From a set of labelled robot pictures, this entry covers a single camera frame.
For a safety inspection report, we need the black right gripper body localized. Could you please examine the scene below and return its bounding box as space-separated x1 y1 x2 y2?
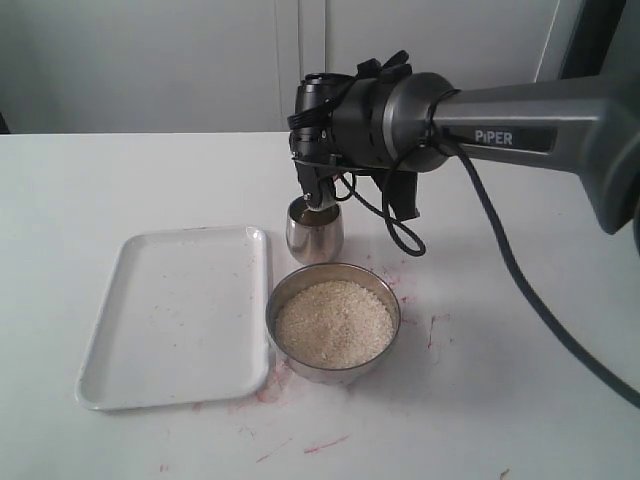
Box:
288 73 355 165

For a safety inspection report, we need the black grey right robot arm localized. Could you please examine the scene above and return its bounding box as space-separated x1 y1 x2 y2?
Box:
287 52 639 234

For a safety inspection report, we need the small steel cup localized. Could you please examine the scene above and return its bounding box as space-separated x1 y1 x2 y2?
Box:
285 197 344 265

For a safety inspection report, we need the steel bowl with rice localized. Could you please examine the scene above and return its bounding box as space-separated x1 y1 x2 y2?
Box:
266 263 402 385

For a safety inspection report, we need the white rectangular tray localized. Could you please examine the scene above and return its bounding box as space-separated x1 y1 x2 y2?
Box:
75 226 270 411

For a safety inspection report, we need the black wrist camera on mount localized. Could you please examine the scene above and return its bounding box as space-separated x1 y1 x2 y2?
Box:
294 159 352 211

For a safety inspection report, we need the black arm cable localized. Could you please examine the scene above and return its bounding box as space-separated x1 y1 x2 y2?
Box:
287 49 640 409

